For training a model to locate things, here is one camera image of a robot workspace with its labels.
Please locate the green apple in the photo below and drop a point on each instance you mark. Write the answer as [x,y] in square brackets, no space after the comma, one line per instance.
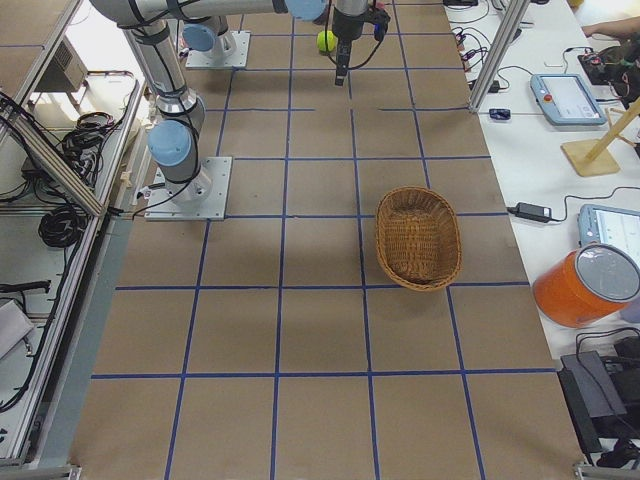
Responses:
[325,41]

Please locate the woven wicker basket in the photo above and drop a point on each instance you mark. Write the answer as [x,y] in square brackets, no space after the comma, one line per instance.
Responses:
[418,243]

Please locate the small blue black device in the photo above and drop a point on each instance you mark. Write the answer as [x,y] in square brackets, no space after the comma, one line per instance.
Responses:
[500,114]

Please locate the upper teach pendant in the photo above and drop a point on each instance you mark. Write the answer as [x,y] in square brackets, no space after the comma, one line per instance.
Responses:
[566,100]

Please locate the teach pendant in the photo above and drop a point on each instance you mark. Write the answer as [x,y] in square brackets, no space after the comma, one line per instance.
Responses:
[566,100]
[609,225]

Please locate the black power adapter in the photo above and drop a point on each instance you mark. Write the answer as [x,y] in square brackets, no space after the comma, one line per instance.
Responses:
[532,212]

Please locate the wooden stand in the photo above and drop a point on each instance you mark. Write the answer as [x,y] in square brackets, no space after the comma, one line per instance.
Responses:
[591,157]

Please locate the lower teach pendant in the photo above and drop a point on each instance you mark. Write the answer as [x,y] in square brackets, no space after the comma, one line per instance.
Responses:
[609,225]

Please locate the orange bucket with grey lid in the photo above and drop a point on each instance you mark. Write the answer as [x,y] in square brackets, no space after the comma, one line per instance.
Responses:
[589,284]

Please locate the aluminium frame post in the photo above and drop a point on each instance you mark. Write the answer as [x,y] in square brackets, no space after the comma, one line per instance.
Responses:
[503,38]

